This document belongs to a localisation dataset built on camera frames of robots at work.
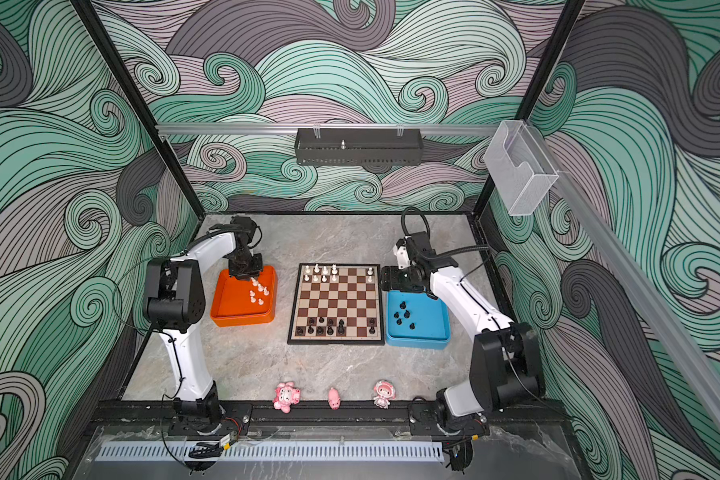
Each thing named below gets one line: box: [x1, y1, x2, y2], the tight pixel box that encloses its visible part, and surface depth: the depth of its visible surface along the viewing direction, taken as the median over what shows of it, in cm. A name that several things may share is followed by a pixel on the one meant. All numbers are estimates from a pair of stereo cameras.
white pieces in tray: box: [249, 277, 270, 306], surface depth 97 cm
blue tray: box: [385, 290, 451, 350], surface depth 91 cm
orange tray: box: [210, 266, 277, 327], surface depth 95 cm
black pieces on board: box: [295, 317, 376, 336], surface depth 88 cm
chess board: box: [287, 263, 385, 346], surface depth 94 cm
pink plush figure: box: [273, 381, 301, 414], surface depth 76 cm
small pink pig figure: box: [327, 387, 341, 411], surface depth 77 cm
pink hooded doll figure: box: [373, 379, 396, 409], surface depth 76 cm
